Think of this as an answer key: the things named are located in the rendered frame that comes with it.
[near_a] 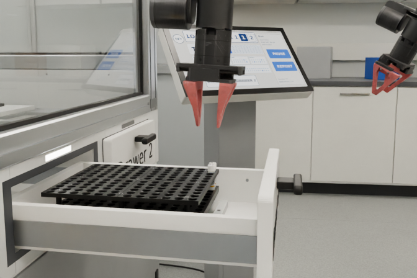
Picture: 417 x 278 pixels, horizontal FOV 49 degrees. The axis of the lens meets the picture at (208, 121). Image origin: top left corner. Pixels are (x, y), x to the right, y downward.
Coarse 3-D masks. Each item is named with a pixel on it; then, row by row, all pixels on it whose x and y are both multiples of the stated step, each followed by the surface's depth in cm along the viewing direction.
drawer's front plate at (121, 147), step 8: (152, 120) 115; (128, 128) 102; (136, 128) 103; (144, 128) 109; (152, 128) 115; (112, 136) 92; (120, 136) 94; (128, 136) 98; (136, 136) 103; (104, 144) 89; (112, 144) 89; (120, 144) 94; (128, 144) 98; (136, 144) 103; (152, 144) 115; (104, 152) 89; (112, 152) 90; (120, 152) 94; (128, 152) 99; (136, 152) 103; (152, 152) 116; (104, 160) 89; (112, 160) 90; (120, 160) 94; (128, 160) 99; (144, 160) 109; (152, 160) 116
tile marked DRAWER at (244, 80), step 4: (236, 76) 158; (240, 76) 159; (244, 76) 160; (248, 76) 160; (252, 76) 161; (236, 80) 157; (240, 80) 158; (244, 80) 159; (248, 80) 159; (252, 80) 160; (256, 80) 161; (240, 84) 157; (244, 84) 158; (248, 84) 158; (252, 84) 159; (256, 84) 160
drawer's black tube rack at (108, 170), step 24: (96, 168) 78; (120, 168) 78; (144, 168) 78; (168, 168) 78; (192, 168) 78; (48, 192) 65; (72, 192) 64; (96, 192) 64; (120, 192) 64; (144, 192) 64; (168, 192) 65; (216, 192) 75
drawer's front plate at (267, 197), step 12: (276, 156) 74; (264, 168) 66; (276, 168) 66; (264, 180) 60; (276, 180) 65; (264, 192) 54; (276, 192) 67; (264, 204) 53; (276, 204) 68; (264, 216) 53; (264, 228) 53; (276, 228) 72; (264, 240) 53; (264, 252) 53; (264, 264) 54; (264, 276) 54
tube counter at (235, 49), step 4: (232, 48) 165; (236, 48) 166; (240, 48) 167; (244, 48) 168; (248, 48) 169; (252, 48) 169; (256, 48) 170; (260, 48) 171; (232, 52) 164; (236, 52) 165; (240, 52) 166; (244, 52) 167; (248, 52) 167; (252, 52) 168; (256, 52) 169; (260, 52) 170
